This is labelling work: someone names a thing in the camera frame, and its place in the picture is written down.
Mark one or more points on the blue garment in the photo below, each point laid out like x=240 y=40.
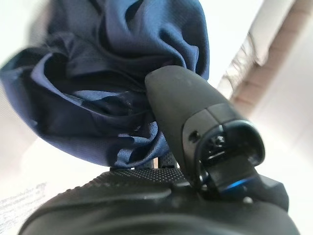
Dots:
x=97 y=85

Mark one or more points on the grey striped rug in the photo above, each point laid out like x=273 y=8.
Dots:
x=17 y=203

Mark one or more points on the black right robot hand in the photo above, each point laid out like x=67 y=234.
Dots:
x=176 y=98

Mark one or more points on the beige upholstered bed frame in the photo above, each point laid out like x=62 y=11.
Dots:
x=269 y=68

